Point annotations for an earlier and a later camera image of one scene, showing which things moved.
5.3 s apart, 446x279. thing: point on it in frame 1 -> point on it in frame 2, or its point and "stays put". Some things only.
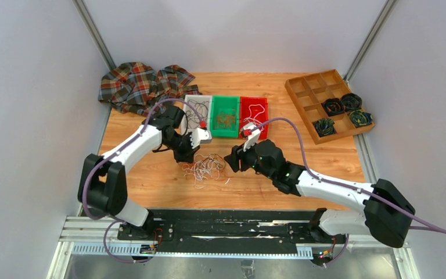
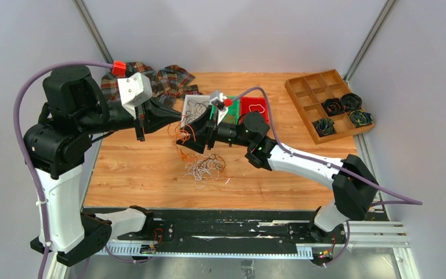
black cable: (197, 111) stays put
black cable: (197, 112) stays put
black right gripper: (238, 154) -> (197, 140)
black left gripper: (188, 156) -> (152, 116)
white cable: (258, 113) stays put
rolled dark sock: (359, 118) stays put
